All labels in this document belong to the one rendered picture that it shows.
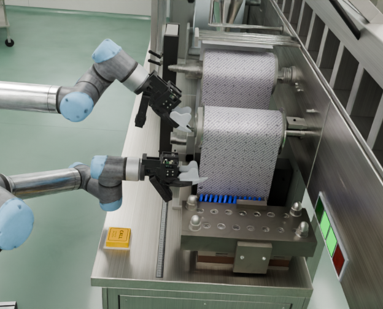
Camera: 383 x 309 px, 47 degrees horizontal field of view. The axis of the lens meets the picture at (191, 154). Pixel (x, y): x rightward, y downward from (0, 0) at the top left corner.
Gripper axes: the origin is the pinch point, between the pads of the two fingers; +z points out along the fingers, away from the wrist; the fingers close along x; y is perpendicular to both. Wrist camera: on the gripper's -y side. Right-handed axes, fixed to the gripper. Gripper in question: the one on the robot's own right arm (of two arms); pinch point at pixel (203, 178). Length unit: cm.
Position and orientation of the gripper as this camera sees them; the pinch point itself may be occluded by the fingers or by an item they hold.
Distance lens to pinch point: 141.4
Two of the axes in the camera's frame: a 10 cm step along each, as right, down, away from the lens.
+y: 0.7, -8.4, -5.4
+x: 0.0, -5.4, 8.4
